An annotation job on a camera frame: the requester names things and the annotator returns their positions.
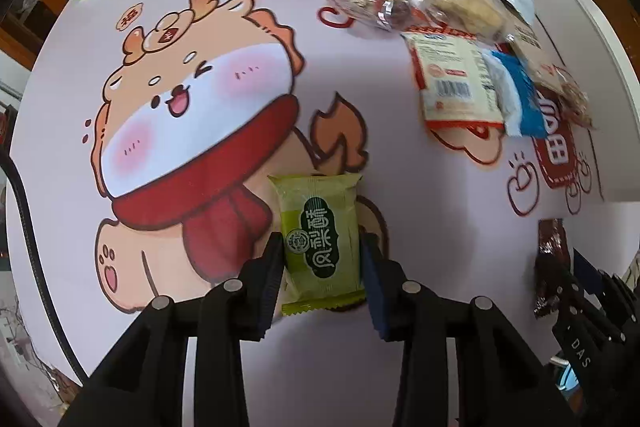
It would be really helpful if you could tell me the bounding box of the blue and white snack packet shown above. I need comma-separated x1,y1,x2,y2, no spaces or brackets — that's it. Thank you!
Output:
482,49,551,139

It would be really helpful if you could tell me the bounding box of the cream snack packet red edge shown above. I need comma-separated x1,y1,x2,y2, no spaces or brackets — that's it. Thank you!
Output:
402,27,506,138

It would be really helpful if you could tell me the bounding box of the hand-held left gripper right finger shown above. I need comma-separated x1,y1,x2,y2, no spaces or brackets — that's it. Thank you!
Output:
360,232,576,427

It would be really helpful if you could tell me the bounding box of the white plastic basket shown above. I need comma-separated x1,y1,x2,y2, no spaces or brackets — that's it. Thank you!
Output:
545,0,640,204

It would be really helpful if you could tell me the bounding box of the clear bag of puffed cake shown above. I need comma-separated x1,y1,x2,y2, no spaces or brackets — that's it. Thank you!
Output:
420,0,511,45

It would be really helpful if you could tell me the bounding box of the black cable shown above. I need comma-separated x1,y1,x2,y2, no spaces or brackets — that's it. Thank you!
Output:
0,152,88,385

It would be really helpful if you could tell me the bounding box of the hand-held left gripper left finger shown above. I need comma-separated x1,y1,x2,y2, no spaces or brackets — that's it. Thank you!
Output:
57,232,286,427

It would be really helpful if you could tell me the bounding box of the green snack packet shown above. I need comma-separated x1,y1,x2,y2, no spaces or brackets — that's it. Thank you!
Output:
266,172,368,318

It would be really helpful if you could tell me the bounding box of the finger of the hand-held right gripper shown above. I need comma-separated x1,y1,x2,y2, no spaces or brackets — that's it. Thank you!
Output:
534,254,593,339
572,249,640,344

